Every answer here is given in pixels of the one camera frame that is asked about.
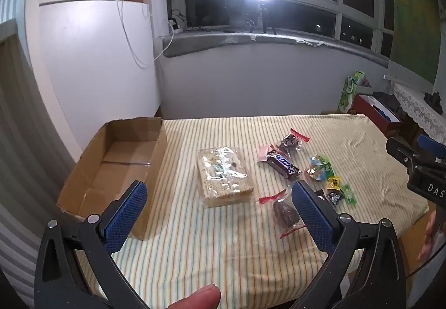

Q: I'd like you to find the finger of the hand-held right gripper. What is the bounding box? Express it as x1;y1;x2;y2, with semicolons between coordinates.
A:
386;136;424;170
417;134;446;159

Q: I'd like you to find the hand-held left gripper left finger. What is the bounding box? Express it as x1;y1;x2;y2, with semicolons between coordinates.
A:
34;181;149;309

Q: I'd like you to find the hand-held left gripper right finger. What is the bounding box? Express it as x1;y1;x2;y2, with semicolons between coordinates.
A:
291;181;408;309

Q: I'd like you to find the black candy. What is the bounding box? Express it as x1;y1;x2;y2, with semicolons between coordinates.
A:
324;190;344;207

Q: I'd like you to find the clear red-edged candy bag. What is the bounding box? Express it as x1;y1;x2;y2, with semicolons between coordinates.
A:
258;185;307;239

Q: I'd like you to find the cardboard box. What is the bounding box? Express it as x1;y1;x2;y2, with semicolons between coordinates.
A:
57;117;168;242

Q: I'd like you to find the clear-wrapped wafer pack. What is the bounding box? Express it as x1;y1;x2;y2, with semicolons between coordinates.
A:
196;146;254;208

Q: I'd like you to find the person's right hand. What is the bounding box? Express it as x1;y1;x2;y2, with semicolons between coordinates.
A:
416;208;440;264

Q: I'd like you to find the person's left hand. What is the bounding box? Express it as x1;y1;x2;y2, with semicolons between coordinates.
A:
164;284;221;309

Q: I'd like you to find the green wrapped candy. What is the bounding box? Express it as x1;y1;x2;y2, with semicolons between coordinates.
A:
310;154;333;173
304;167;330;182
340;184;359;207

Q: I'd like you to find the white lace cloth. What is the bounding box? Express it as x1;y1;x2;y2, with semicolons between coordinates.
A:
383;81;446;139

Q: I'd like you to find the red box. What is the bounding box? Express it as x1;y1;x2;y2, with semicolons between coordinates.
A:
350;95;401;137

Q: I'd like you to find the dark small object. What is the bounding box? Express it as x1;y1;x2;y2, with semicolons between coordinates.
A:
423;91;443;107

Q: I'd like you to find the brown chocolate bar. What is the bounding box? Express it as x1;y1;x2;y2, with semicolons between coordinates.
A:
266;149;301;180

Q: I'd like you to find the green bag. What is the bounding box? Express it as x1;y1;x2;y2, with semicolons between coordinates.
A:
338;70;366;112

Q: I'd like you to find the chocolate candy red-ended wrapper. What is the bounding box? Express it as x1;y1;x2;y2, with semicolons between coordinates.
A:
278;128;310;158

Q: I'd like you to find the pink wrapped candy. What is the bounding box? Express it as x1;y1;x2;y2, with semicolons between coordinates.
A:
257;144;276;163

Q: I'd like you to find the striped yellow cloth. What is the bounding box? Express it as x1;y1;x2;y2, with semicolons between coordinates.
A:
75;114;430;309

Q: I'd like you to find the grey striped curtain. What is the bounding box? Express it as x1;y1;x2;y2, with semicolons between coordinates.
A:
0;0;84;296

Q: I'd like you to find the green roller blind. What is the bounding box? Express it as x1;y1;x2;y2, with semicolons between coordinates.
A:
383;0;446;93

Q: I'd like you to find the black tripod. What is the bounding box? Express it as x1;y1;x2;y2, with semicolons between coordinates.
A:
249;2;277;34

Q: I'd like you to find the grey windowsill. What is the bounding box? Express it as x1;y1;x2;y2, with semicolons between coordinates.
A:
162;32;391;67

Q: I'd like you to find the white cable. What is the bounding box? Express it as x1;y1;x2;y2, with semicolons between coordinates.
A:
117;0;175;69

